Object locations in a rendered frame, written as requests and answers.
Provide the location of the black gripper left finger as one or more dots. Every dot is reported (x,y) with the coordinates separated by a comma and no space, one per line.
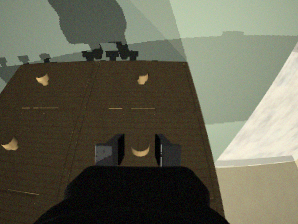
(110,153)

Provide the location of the small wooden chest of drawers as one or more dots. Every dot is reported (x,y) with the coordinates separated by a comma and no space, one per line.
(216,202)

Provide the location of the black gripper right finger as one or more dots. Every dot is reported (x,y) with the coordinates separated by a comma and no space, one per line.
(167,154)

